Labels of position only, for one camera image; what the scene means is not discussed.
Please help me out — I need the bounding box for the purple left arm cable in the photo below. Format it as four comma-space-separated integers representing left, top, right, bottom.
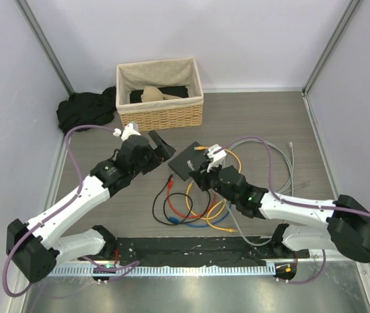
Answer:
2, 125, 140, 298

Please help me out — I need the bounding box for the long grey ethernet cable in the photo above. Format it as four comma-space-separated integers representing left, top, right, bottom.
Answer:
186, 138, 298, 247

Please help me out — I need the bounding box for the wicker basket with liner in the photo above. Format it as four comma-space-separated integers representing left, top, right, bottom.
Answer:
115, 57, 204, 131

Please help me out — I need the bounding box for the black network switch box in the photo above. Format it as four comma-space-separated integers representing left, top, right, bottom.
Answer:
168, 142, 206, 181

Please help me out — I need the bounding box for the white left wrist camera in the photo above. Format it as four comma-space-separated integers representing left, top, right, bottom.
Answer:
113, 122, 141, 142

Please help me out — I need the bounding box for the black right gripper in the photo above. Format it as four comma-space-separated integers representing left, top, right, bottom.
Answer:
190, 158, 238, 204

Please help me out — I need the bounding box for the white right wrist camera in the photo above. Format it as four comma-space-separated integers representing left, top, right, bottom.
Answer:
206, 144, 227, 172

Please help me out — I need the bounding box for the yellow ethernet cable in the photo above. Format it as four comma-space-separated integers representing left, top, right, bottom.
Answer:
186, 181, 212, 219
193, 145, 242, 173
206, 198, 238, 233

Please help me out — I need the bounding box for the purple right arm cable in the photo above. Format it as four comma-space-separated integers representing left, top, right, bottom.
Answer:
217, 136, 370, 284

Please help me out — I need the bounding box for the red ethernet cable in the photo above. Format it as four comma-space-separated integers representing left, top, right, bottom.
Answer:
166, 181, 218, 218

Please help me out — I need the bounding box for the aluminium front rail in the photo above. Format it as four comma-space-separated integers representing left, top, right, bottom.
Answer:
17, 252, 370, 278

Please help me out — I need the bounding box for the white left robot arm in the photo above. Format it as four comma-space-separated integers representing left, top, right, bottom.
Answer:
6, 130, 176, 283

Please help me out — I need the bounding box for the beige object in basket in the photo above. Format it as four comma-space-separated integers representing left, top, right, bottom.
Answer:
141, 86, 181, 102

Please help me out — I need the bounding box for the black cloth pile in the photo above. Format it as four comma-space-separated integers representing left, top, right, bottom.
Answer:
56, 86, 116, 134

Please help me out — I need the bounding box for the black cloth in basket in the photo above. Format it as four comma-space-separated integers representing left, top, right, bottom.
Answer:
128, 86, 189, 104

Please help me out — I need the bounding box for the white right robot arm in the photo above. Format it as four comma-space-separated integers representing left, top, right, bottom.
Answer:
190, 166, 370, 263

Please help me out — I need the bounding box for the blue ethernet cable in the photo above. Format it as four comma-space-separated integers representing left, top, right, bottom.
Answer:
169, 208, 231, 228

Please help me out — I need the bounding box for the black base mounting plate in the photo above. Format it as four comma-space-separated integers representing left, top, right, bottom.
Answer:
77, 236, 309, 267

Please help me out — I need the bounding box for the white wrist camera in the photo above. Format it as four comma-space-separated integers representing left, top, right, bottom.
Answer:
206, 144, 227, 172
113, 122, 141, 142

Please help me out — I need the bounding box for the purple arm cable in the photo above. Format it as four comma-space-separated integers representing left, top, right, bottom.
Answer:
2, 125, 140, 298
217, 136, 370, 284

